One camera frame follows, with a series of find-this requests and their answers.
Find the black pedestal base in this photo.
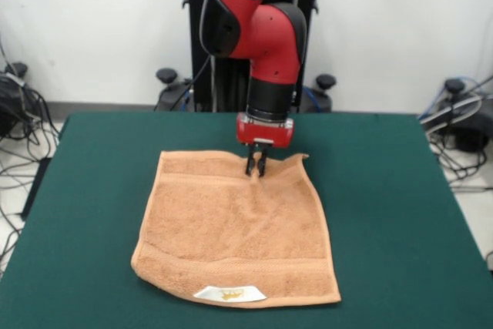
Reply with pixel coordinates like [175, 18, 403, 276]
[153, 81, 335, 113]

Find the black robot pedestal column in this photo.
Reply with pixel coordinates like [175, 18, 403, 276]
[181, 0, 335, 113]

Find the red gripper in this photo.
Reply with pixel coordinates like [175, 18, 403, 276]
[236, 112, 297, 179]

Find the black pedestal levelling knob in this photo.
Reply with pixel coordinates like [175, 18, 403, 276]
[156, 68, 178, 84]
[315, 73, 338, 90]

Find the blue cable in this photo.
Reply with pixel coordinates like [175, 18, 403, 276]
[304, 88, 323, 111]

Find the tan terry towel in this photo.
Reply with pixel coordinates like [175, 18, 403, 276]
[130, 150, 343, 310]

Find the tangle of black cables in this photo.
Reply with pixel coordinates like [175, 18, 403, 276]
[423, 139, 493, 193]
[0, 35, 61, 268]

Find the grey stand base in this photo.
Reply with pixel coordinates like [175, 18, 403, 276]
[0, 62, 30, 136]
[419, 77, 493, 155]

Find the dark green table cloth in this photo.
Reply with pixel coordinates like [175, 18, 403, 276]
[0, 112, 493, 329]

